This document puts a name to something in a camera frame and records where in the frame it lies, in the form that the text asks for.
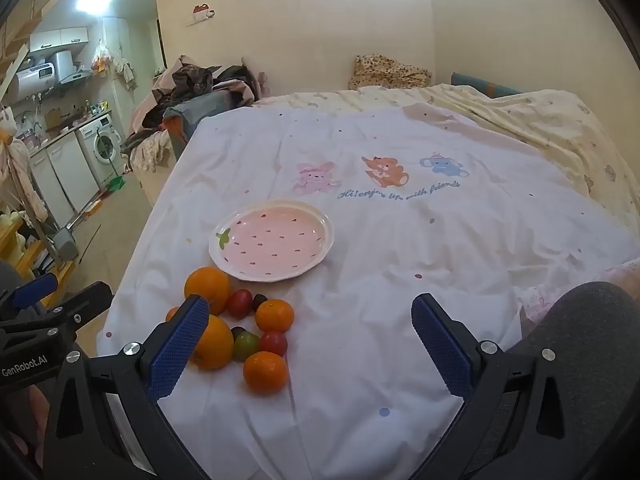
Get large orange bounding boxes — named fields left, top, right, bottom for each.
left=184, top=266, right=233, bottom=316
left=190, top=314, right=235, bottom=371

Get red plum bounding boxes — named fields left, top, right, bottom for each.
left=258, top=330, right=289, bottom=357

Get hanging cloth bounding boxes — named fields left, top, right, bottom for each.
left=114, top=57, right=138, bottom=92

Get white wall cabinets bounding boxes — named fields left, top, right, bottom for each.
left=29, top=26, right=91, bottom=53

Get white kitchen base cabinets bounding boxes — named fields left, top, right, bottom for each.
left=27, top=132, right=101, bottom=231

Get white printed blanket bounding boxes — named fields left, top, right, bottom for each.
left=95, top=102, right=640, bottom=480

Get wooden stair frame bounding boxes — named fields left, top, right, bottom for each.
left=0, top=0, right=101, bottom=101

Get pale yellow bed sheet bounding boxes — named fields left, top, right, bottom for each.
left=250, top=82, right=640, bottom=241

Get teal cushion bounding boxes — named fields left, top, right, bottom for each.
left=451, top=72, right=523, bottom=98

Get white water heater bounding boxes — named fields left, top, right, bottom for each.
left=11, top=50, right=76, bottom=103

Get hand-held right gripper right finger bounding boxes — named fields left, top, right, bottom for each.
left=410, top=292, right=584, bottom=461

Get floral patterned pillow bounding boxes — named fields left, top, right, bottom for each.
left=348, top=54, right=433, bottom=91

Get person's left trouser leg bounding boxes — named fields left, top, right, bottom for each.
left=0, top=260, right=23, bottom=291

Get yellow wooden shelf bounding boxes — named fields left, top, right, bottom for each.
left=0, top=210, right=76, bottom=306

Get person's trouser leg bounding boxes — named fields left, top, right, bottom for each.
left=0, top=260, right=23, bottom=291
left=502, top=281, right=640, bottom=376

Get green plum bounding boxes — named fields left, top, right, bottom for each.
left=233, top=331, right=261, bottom=363

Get pink hanging garment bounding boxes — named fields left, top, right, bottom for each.
left=0, top=105, right=48, bottom=223

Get pile of clothes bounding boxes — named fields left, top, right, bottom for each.
left=120, top=54, right=271, bottom=176

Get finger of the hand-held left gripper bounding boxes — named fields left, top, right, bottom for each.
left=0, top=272, right=60, bottom=312
left=0, top=281, right=114, bottom=350

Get beige low cabinet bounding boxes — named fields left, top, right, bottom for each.
left=132, top=152, right=178, bottom=206

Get hanging plastic bag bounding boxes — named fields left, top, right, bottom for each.
left=91, top=40, right=113, bottom=72

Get red cherry tomato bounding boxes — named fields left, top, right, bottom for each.
left=226, top=289, right=253, bottom=319

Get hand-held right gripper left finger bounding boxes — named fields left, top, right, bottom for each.
left=42, top=295, right=211, bottom=461

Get pink strawberry pattern plate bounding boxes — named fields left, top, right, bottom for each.
left=208, top=199, right=334, bottom=282

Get pink printed cloth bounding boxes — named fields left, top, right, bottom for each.
left=517, top=260, right=640, bottom=322

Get white washing machine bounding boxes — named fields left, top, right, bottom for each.
left=75, top=114, right=123, bottom=186

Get person's right trouser leg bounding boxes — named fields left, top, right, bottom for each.
left=502, top=281, right=640, bottom=376

